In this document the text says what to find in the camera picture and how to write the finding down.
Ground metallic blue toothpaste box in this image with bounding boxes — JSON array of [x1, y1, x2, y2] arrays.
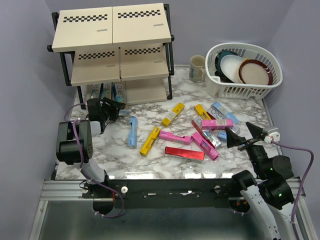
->
[[101, 82, 112, 99], [112, 82, 130, 116], [86, 83, 103, 100]]

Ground yellow toothpaste box middle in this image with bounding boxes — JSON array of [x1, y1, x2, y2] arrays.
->
[[161, 102, 185, 127]]

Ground white plate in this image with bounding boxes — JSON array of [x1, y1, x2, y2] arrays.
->
[[220, 54, 245, 84]]

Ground red rimmed plate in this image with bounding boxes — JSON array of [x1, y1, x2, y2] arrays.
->
[[238, 59, 273, 86]]

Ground black base bar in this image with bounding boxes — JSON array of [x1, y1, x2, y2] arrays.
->
[[82, 178, 250, 213]]

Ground light blue toothpaste box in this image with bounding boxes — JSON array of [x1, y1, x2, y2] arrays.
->
[[128, 116, 138, 149]]

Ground silver blue toothpaste box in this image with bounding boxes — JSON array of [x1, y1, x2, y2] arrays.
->
[[206, 107, 226, 120]]

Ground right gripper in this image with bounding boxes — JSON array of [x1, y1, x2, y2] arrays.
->
[[224, 120, 268, 178]]

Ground silver foil toothpaste box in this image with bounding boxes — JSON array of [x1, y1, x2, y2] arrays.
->
[[202, 130, 222, 149]]

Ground red metallic toothpaste box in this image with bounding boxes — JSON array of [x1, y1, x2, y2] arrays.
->
[[164, 146, 205, 161]]

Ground yellow toothpaste box lower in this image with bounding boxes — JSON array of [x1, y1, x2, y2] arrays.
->
[[139, 126, 161, 157]]

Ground dark teal bowl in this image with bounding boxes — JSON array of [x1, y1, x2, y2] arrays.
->
[[214, 49, 240, 74]]

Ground light blue box far right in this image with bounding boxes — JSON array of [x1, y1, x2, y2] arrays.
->
[[212, 102, 239, 125]]

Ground pink toothpaste box upper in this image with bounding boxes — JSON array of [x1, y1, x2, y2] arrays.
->
[[201, 119, 234, 130]]

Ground yellow toothpaste box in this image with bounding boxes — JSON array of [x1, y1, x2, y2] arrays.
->
[[194, 104, 211, 120], [139, 126, 161, 157], [161, 102, 185, 127]]

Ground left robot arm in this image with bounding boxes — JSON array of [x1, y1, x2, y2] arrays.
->
[[56, 97, 126, 198]]

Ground cream ceramic mug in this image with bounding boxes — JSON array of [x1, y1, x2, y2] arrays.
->
[[189, 55, 207, 82]]

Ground blue box near right gripper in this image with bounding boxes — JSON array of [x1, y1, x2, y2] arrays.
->
[[217, 131, 227, 143]]

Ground pink toothpaste box long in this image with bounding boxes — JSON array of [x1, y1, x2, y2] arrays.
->
[[158, 131, 192, 145]]

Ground yellow toothpaste box right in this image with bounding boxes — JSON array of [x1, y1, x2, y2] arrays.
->
[[194, 104, 211, 120]]

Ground pink toothpaste box diagonal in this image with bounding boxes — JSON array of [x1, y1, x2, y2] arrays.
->
[[191, 132, 219, 161]]

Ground white plastic dish basket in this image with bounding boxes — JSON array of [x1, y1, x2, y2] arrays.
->
[[205, 42, 283, 100]]

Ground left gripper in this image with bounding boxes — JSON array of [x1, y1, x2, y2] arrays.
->
[[100, 96, 126, 121]]

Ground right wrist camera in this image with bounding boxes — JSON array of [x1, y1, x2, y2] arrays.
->
[[262, 126, 280, 144]]

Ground beige three-tier shelf rack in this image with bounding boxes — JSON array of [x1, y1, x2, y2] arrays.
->
[[47, 3, 175, 105]]

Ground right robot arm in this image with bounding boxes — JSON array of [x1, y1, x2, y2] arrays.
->
[[225, 122, 298, 240]]

